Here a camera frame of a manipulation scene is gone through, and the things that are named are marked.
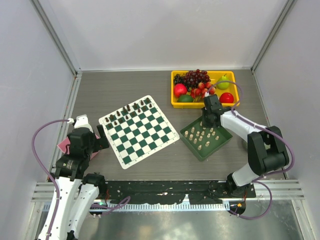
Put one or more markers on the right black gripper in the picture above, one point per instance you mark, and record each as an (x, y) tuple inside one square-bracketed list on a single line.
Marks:
[(205, 123)]

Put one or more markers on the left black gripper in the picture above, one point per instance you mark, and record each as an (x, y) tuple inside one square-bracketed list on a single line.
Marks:
[(101, 143)]

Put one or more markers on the green white chess board mat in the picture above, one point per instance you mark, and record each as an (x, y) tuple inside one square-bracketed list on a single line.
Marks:
[(137, 131)]

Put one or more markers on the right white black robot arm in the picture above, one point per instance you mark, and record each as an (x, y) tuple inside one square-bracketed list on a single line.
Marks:
[(266, 151)]

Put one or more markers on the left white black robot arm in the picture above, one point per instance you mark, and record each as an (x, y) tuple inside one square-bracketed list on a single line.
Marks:
[(74, 191)]

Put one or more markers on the red apple right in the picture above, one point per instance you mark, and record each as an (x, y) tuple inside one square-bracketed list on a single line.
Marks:
[(226, 97)]

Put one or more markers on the red apple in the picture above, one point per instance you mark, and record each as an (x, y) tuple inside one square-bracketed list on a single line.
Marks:
[(179, 89), (226, 97)]

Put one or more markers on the red cherry bunch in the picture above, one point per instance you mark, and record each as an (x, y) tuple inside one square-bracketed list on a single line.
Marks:
[(197, 93)]

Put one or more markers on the dark green piece tray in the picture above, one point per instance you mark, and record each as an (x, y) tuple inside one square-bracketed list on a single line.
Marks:
[(204, 141)]

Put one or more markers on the green pear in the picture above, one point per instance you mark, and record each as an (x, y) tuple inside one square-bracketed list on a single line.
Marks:
[(223, 82)]

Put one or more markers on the green lime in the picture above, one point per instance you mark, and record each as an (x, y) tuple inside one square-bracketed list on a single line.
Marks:
[(185, 98)]

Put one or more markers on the yellow plastic fruit tray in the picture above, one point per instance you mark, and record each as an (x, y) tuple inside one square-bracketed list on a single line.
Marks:
[(188, 88)]

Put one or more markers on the dark purple grape bunch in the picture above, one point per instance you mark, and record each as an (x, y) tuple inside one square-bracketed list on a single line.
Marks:
[(192, 78)]

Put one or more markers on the red apple left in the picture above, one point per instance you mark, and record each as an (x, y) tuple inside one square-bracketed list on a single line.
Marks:
[(179, 89)]

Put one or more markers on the green netted melon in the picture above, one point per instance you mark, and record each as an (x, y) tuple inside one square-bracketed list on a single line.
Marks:
[(244, 144)]

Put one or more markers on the black grape bunch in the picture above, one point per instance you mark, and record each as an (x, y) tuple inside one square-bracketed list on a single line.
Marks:
[(178, 79)]

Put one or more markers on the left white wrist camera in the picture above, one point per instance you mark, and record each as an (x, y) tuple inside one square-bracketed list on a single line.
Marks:
[(80, 121)]

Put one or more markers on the white slotted cable duct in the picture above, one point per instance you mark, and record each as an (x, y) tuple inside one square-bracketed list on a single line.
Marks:
[(184, 206)]

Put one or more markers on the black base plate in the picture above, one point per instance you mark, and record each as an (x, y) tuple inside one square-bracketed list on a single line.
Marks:
[(173, 192)]

